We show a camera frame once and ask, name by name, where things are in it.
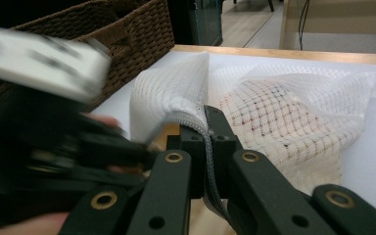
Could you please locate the dark brown wicker basket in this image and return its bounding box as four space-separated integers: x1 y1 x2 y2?
0 0 175 126

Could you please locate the white mesh laundry bag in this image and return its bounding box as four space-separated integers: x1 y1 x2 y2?
128 50 376 229

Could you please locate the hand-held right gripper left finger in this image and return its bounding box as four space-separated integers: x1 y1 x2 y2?
126 125 208 235

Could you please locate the beige plaid cloth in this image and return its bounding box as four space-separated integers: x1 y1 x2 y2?
153 77 365 235

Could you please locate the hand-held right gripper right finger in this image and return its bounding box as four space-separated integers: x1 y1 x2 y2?
204 105 337 235

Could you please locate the dark glass cabinet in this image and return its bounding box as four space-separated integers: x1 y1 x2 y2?
166 0 224 47

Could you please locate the black cable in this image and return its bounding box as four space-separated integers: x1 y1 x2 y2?
298 0 310 52

